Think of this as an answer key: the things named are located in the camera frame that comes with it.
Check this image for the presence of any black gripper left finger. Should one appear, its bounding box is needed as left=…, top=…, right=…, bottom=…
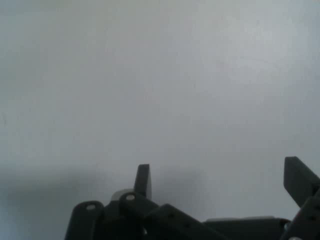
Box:
left=64, top=163, right=226, bottom=240

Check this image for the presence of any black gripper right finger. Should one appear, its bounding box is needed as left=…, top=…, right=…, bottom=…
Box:
left=279, top=156, right=320, bottom=240

